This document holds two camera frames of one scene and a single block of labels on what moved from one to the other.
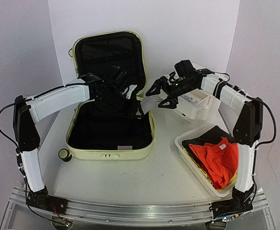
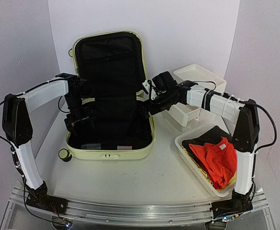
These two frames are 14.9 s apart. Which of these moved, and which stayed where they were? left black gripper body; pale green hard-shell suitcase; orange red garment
Moved: left black gripper body
Stayed: orange red garment; pale green hard-shell suitcase
